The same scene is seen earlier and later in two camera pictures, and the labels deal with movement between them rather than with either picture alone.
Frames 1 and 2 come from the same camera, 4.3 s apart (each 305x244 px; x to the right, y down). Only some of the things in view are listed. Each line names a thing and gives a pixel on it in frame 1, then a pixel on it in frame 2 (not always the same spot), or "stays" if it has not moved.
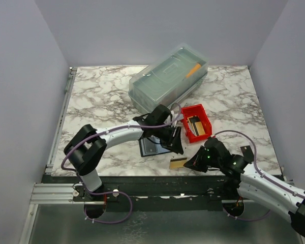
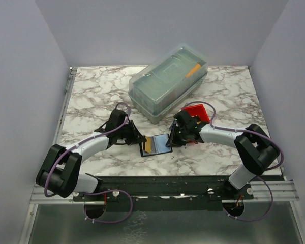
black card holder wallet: (151, 146) stays
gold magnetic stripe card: (177, 163) to (148, 144)
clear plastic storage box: (168, 79) stays
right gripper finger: (196, 162) to (172, 141)
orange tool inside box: (197, 66) stays
